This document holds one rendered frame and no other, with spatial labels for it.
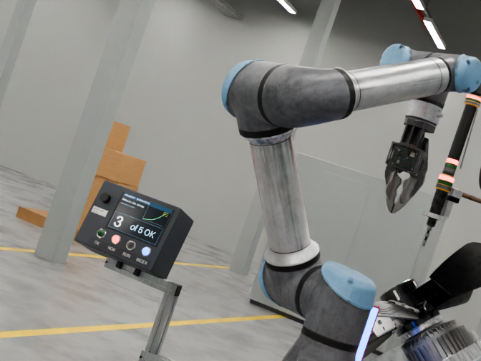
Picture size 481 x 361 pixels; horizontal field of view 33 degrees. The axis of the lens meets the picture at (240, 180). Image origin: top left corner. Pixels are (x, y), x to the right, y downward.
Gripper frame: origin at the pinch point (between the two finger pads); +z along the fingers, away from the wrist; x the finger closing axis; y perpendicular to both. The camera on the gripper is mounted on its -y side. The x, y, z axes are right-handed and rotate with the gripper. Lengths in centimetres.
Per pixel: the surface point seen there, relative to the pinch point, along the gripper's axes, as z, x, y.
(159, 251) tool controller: 30, -57, -8
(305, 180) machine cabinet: -22, -285, -754
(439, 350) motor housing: 32, 14, -49
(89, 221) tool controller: 29, -81, -8
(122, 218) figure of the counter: 25, -72, -9
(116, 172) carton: 44, -501, -686
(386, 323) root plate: 31, -4, -56
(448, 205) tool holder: -7, 3, -50
